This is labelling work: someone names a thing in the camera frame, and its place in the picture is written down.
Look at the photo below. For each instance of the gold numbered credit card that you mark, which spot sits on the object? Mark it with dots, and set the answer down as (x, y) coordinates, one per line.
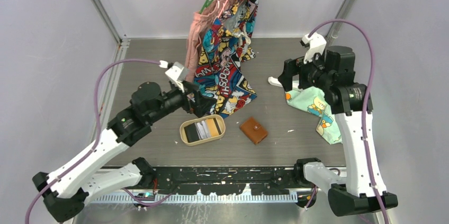
(213, 127)

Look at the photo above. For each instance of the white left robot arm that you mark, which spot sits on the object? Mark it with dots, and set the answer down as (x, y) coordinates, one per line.
(68, 189)

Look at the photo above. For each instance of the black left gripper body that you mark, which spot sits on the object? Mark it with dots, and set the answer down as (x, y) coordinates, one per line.
(186, 104)

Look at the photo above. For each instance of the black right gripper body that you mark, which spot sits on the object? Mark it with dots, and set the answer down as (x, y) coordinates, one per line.
(310, 74)

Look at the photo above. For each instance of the mint green cartoon cloth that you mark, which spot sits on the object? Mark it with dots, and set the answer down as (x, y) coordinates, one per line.
(311, 100)

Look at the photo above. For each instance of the pink hanging garment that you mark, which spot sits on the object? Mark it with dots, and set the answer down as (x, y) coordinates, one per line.
(201, 23)

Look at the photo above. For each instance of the stack of dark cards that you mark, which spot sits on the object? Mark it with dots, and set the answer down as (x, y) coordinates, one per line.
(196, 131)

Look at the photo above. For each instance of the colourful comic print shorts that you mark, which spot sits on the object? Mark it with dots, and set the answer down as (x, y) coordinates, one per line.
(226, 45)

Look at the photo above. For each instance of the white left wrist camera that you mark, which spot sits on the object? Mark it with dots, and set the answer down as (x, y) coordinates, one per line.
(177, 74)

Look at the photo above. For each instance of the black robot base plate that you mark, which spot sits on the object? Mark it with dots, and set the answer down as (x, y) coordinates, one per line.
(221, 180)

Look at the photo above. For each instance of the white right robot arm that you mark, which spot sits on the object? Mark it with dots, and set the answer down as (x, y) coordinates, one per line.
(362, 190)

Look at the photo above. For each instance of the brown leather card holder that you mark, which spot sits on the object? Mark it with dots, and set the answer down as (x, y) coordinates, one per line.
(253, 130)

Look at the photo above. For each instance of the beige oval card tray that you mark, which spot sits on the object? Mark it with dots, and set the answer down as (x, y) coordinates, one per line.
(221, 124)

